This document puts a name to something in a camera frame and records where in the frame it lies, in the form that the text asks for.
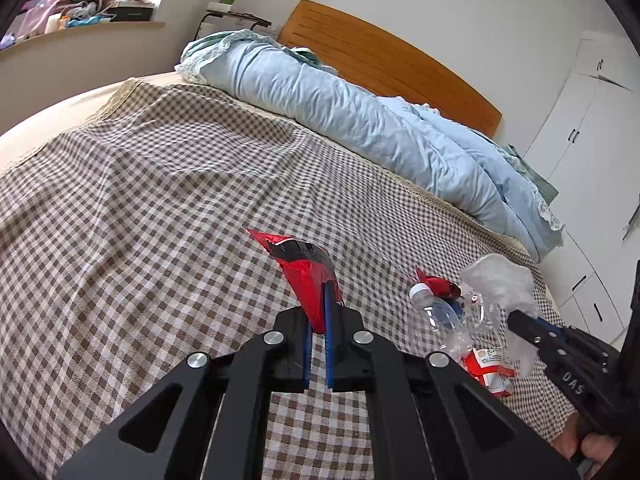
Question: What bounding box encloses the wooden headboard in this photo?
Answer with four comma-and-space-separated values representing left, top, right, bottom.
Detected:
277, 0, 502, 138

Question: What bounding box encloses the green pillow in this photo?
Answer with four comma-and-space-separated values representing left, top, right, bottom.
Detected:
505, 144, 558, 203

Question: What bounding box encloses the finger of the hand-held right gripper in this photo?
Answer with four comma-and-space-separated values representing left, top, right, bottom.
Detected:
507, 310, 553, 357
536, 316, 568, 340

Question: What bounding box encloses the white wardrobe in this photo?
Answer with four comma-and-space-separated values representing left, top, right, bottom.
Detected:
522, 30, 640, 346

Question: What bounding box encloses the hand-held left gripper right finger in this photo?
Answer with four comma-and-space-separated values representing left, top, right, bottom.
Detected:
322, 281, 581, 480

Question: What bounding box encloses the flat black box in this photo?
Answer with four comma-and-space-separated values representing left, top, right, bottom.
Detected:
107, 2, 156, 22

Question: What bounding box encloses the clear plastic bag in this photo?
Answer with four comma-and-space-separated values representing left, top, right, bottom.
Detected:
457, 254, 541, 376

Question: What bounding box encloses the red foil wrapper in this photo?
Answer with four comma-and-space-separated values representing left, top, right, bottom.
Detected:
245, 227, 343, 336

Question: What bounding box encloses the person's right hand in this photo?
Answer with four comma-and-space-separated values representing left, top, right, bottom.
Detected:
552, 411, 622, 467

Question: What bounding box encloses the beige mattress cover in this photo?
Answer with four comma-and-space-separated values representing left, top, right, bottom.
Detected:
0, 72, 186, 176

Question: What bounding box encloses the hanging grey strap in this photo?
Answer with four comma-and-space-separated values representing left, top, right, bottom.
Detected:
622, 205, 640, 241

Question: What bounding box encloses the small shiny red wrapper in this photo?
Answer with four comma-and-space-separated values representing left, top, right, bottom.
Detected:
415, 267, 461, 298

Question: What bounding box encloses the red white snack packet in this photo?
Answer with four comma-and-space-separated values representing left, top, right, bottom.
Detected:
462, 345, 516, 397

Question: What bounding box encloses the clear plastic bottle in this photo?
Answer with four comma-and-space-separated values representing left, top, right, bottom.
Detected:
409, 282, 501, 356

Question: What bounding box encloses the black frame side table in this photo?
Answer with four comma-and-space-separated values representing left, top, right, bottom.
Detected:
200, 10, 273, 41

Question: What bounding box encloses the pink cloth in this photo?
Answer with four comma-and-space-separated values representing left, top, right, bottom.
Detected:
17, 0, 66, 36

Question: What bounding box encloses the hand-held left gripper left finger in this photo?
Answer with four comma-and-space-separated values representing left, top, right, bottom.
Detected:
52, 305, 314, 480

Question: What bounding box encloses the light blue duvet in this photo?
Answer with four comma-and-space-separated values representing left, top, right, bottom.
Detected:
175, 30, 566, 263

